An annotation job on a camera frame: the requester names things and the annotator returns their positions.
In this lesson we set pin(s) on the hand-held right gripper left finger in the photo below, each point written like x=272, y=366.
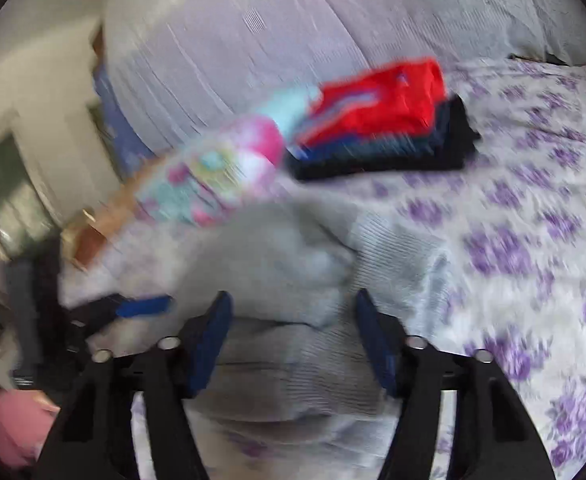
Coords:
x=213, y=340

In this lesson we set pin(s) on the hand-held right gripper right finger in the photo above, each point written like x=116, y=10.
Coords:
x=373, y=345

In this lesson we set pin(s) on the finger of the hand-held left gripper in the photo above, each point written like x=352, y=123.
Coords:
x=143, y=306

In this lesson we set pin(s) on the grey pants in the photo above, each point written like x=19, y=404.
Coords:
x=273, y=260

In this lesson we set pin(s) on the person's pink clothing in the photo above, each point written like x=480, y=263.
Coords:
x=8, y=425

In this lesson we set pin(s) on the white door with glass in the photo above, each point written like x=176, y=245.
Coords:
x=8, y=195

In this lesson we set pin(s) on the pink and teal printed garment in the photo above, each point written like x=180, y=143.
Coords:
x=223, y=170

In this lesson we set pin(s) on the blue cloth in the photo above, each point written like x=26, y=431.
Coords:
x=118, y=130

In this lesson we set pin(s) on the dark navy folded garment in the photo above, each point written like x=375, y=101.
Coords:
x=398, y=155

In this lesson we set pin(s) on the purple floral bed sheet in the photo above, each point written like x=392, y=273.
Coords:
x=523, y=220

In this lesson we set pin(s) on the red folded garment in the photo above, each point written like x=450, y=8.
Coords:
x=383, y=100

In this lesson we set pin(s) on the wooden bed frame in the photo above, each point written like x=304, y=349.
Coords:
x=103, y=220

